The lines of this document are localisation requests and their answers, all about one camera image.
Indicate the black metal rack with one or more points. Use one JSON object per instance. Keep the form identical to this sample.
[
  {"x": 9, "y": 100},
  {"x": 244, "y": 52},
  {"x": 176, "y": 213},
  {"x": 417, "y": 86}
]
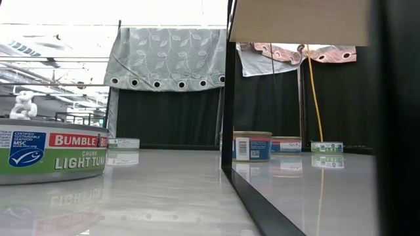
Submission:
[{"x": 78, "y": 115}]

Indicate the horizontal metal bar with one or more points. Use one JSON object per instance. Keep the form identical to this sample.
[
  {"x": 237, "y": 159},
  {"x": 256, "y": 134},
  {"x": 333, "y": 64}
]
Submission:
[{"x": 39, "y": 84}]

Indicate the Wild Planet can gold lid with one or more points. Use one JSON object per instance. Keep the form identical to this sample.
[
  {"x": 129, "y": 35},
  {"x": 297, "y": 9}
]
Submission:
[
  {"x": 286, "y": 145},
  {"x": 252, "y": 147}
]

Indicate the black curtain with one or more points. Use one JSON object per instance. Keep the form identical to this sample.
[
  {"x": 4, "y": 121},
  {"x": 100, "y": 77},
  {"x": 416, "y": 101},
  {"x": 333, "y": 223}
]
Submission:
[
  {"x": 344, "y": 98},
  {"x": 170, "y": 118}
]

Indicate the pale stand pole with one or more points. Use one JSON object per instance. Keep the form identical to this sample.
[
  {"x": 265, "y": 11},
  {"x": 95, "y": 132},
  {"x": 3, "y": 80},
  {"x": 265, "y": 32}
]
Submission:
[{"x": 299, "y": 105}]

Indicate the pink patterned curtain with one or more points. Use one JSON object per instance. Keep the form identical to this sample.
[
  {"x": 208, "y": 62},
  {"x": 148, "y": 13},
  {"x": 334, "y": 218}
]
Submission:
[{"x": 282, "y": 54}]

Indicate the grey leaf pattern curtain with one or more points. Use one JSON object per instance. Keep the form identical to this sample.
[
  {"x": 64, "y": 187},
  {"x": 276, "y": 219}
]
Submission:
[{"x": 170, "y": 55}]

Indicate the green Bumble Bee tuna can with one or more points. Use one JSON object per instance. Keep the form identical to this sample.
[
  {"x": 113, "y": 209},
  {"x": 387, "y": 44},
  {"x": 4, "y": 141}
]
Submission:
[
  {"x": 49, "y": 154},
  {"x": 123, "y": 143},
  {"x": 326, "y": 147}
]

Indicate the white figurine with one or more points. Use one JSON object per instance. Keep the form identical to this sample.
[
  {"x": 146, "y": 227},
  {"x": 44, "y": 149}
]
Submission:
[{"x": 23, "y": 105}]

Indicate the black frame wooden top shelf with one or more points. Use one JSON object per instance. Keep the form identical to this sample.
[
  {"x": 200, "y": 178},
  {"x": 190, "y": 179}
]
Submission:
[{"x": 295, "y": 23}]

